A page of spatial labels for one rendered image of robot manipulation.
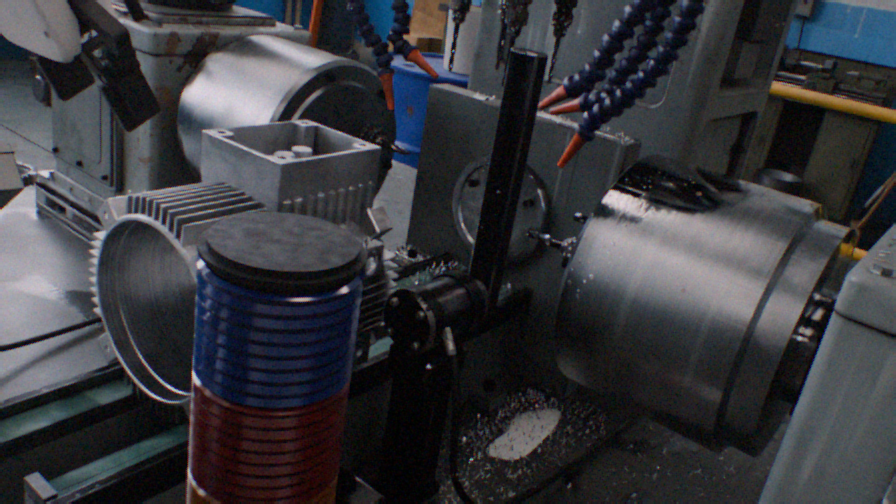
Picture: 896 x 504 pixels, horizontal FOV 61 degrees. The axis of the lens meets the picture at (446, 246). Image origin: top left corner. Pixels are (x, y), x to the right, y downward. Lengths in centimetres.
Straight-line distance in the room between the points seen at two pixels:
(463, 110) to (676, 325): 47
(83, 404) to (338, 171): 29
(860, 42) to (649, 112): 497
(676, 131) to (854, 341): 46
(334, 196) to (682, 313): 31
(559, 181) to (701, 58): 22
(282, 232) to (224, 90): 75
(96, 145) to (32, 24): 67
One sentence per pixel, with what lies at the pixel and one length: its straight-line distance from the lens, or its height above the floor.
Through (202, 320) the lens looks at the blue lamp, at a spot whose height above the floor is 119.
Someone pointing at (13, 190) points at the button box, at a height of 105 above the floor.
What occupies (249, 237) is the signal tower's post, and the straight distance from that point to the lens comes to 28.
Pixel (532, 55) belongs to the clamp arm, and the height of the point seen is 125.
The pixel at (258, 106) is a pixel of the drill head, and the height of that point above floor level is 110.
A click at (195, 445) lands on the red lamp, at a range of 31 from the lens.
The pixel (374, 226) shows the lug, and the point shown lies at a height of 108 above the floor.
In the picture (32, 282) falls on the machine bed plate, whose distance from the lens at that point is 120.
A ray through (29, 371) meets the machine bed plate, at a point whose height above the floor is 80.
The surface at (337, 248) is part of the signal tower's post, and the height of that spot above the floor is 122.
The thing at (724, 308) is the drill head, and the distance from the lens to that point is 66.
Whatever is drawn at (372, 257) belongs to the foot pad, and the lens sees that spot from 67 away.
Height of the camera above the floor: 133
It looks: 22 degrees down
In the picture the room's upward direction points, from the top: 10 degrees clockwise
